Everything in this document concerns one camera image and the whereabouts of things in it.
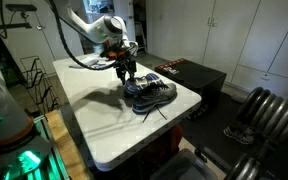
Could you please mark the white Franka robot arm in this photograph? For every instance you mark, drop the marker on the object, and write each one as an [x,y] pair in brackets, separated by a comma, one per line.
[99,28]

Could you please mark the white blue small object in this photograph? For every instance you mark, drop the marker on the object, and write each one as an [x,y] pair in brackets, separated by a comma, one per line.
[90,62]

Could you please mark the wooden workbench board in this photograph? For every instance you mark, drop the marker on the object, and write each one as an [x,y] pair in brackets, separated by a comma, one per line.
[65,146]

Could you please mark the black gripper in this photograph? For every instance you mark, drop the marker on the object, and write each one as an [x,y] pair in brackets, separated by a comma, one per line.
[122,56]

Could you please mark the aluminium mounting rail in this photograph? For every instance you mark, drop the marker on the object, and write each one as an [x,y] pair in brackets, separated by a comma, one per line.
[52,160]

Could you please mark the clear plastic bin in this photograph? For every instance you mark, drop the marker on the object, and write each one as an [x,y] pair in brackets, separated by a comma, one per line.
[184,166]

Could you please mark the blue soled grey sneaker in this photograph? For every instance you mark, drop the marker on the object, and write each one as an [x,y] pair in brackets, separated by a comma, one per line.
[140,83]

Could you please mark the grey sneaker with black laces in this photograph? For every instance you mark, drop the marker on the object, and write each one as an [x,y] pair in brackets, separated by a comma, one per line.
[154,98]

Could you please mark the white wall cabinet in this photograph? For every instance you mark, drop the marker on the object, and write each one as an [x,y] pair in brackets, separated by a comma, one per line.
[234,33]

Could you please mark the step ladder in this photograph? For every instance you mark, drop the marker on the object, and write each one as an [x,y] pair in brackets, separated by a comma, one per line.
[140,36]

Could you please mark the black plyo box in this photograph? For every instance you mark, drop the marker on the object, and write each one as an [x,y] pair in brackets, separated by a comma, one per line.
[190,76]

